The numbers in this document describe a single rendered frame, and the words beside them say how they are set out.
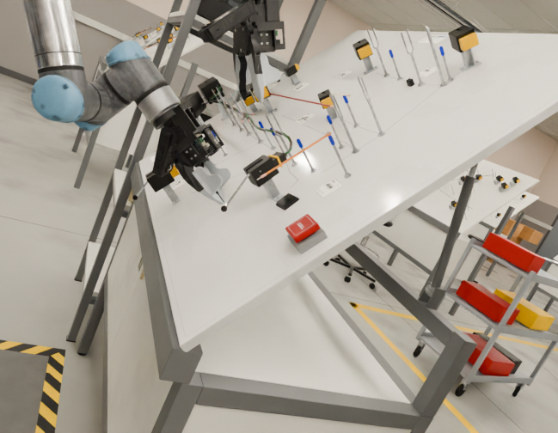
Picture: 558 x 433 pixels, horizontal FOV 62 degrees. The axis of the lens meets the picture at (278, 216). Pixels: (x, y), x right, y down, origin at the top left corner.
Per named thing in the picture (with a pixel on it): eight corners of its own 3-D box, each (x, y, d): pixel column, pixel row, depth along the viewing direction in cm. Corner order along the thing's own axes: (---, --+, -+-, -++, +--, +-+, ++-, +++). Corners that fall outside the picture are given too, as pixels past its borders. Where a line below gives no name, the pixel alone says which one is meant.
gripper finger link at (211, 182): (232, 199, 93) (205, 161, 92) (212, 211, 96) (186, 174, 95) (239, 193, 96) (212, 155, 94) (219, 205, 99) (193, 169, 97)
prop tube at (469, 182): (430, 300, 112) (469, 177, 102) (423, 294, 114) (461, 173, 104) (440, 300, 113) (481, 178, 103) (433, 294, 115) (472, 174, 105)
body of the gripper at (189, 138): (209, 157, 90) (172, 105, 88) (180, 178, 95) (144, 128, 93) (227, 146, 96) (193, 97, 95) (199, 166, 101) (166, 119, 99)
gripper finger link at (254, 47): (266, 70, 88) (255, 24, 88) (258, 71, 87) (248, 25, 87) (256, 79, 92) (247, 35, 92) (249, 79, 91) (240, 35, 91)
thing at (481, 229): (468, 271, 818) (516, 186, 782) (424, 241, 916) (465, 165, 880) (493, 277, 855) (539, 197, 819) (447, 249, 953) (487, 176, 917)
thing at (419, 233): (415, 307, 472) (498, 158, 436) (354, 254, 571) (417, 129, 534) (461, 317, 508) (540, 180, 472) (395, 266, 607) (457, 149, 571)
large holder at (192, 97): (225, 115, 176) (206, 81, 169) (210, 137, 162) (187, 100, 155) (211, 121, 179) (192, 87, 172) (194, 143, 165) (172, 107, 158)
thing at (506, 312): (457, 399, 311) (542, 259, 288) (407, 352, 352) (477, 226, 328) (530, 399, 367) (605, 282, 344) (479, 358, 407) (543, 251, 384)
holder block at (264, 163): (251, 183, 103) (242, 168, 101) (271, 168, 104) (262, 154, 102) (259, 187, 99) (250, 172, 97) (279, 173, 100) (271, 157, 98)
